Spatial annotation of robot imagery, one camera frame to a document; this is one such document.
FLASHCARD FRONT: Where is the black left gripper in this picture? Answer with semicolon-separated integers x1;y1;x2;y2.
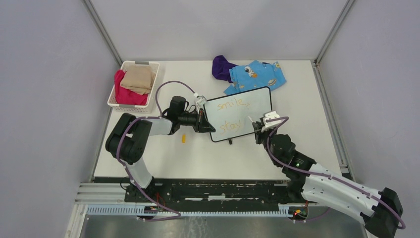
178;108;215;133

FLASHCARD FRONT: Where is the white whiteboard black frame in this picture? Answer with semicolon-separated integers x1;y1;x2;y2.
204;87;272;142

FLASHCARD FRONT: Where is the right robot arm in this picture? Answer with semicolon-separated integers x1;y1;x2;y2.
252;117;406;238

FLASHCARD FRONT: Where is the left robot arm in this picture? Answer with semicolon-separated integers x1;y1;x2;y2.
105;95;216;202

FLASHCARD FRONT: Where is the purple cloth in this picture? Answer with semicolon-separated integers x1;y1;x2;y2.
211;55;237;83

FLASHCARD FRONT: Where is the blue patterned cloth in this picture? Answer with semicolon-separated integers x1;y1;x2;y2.
224;60;286;95

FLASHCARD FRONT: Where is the white perforated plastic basket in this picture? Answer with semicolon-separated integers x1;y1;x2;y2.
107;60;162;114

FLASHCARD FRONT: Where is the beige folded cloth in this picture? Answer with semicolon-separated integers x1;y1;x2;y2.
120;65;156;95

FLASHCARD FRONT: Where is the pink cloth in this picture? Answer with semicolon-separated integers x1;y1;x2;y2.
114;70;148;106

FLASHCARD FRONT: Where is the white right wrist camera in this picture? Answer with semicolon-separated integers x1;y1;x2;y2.
261;111;289;132

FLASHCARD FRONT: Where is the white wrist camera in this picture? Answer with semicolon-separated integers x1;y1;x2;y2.
194;92;207;114
261;111;289;132

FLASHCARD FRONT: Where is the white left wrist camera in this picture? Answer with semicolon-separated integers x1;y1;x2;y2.
194;92;207;114

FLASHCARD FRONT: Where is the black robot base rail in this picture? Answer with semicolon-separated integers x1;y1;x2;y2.
124;178;309;220

